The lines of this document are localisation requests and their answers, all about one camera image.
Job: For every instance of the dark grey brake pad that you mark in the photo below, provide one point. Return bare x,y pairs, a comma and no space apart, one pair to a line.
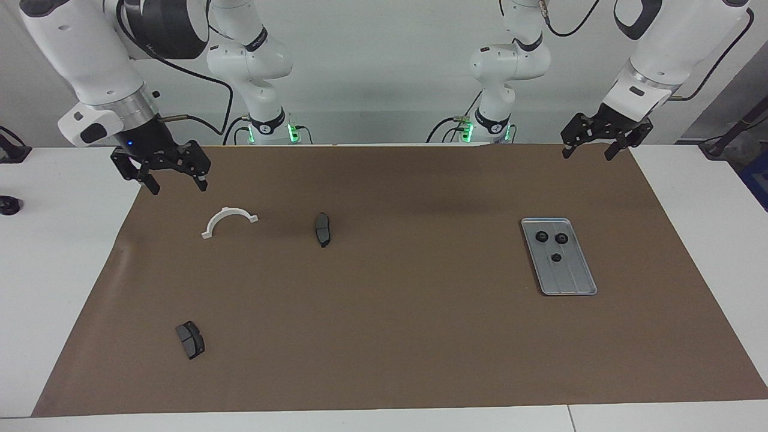
192,342
323,229

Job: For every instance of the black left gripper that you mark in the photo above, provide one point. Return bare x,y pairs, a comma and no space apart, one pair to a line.
606,126

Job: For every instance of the black round knob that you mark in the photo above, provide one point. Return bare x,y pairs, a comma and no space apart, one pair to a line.
8,206

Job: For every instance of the brown table mat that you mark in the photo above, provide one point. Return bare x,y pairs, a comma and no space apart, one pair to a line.
384,336

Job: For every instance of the black table clamp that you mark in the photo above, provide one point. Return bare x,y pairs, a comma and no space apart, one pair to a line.
15,155

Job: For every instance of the blue crate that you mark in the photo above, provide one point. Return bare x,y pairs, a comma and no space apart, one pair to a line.
759,180

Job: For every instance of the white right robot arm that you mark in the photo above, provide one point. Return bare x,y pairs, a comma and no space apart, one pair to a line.
90,60

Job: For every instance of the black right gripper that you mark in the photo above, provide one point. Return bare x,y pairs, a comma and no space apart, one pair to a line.
156,150

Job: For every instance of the silver metal tray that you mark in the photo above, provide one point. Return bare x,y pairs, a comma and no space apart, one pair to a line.
570,279

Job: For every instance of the black stand pole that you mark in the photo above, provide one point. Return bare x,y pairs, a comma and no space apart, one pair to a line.
714,150

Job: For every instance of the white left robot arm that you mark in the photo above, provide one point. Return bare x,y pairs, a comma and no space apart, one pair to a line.
672,54

